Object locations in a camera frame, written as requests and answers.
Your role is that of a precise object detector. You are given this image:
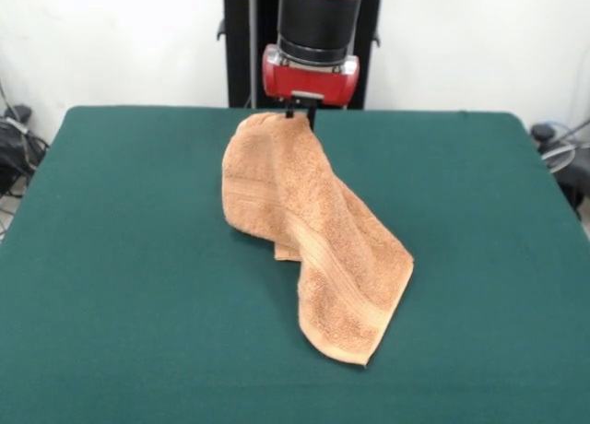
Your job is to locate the black cable tangle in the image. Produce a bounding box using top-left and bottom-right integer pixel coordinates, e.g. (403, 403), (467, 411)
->
(0, 103), (51, 199)

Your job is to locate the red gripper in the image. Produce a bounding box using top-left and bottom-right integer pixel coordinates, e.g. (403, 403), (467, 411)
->
(261, 45), (360, 133)

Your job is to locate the black wheeled stand base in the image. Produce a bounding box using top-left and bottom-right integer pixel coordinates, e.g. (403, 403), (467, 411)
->
(528, 122), (590, 222)

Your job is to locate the dark green table cloth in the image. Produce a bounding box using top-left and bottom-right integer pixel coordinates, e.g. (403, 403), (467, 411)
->
(0, 104), (590, 424)

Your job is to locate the orange terry towel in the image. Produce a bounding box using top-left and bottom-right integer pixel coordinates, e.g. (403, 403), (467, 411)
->
(219, 112), (416, 368)

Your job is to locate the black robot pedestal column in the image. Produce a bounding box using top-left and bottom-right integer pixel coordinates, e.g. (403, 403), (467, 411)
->
(215, 0), (384, 110)

